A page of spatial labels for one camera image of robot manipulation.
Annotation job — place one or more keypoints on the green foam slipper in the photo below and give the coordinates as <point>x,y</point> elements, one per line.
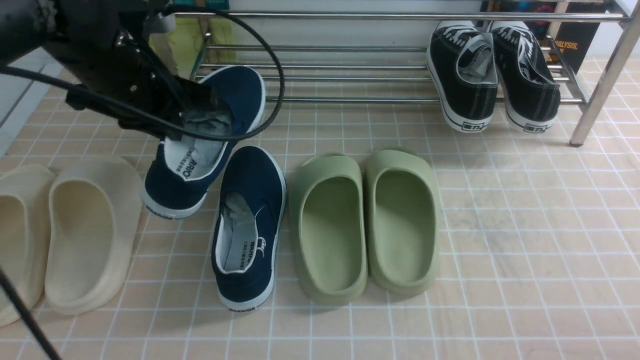
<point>403,210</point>
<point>326,219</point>

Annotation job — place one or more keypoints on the cream foam slipper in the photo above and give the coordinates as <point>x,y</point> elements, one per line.
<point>25,229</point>
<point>94,209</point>

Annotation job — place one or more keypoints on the black book with orange text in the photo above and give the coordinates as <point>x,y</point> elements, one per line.
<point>573,39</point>

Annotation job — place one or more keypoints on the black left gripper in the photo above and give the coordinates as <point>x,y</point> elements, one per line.
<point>107,52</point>

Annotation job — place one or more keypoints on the silver metal shoe rack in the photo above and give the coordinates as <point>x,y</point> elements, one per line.
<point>590,107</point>

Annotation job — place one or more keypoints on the cream left foam slipper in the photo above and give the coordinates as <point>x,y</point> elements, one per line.
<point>25,229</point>

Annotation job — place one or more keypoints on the green left foam slipper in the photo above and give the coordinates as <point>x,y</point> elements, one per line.
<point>326,219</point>

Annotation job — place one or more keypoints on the black canvas sneaker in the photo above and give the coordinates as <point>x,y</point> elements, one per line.
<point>532,97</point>
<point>461,62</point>

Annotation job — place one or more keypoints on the green right foam slipper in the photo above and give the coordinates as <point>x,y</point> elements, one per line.
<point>403,210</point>

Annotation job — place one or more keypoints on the black right canvas sneaker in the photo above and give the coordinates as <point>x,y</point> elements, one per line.
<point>532,97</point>

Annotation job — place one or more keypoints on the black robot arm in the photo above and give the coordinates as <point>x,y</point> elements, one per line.
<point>27,25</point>

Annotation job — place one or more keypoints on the cream right foam slipper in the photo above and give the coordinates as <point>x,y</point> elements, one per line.
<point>94,209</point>

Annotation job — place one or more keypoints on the black left canvas sneaker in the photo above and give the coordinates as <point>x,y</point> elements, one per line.
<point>461,62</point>

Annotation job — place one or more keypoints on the navy canvas sneaker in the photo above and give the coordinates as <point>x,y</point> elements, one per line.
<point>244,246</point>
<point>178,179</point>

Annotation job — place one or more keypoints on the teal yellow book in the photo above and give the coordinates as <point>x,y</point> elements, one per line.
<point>182,47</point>

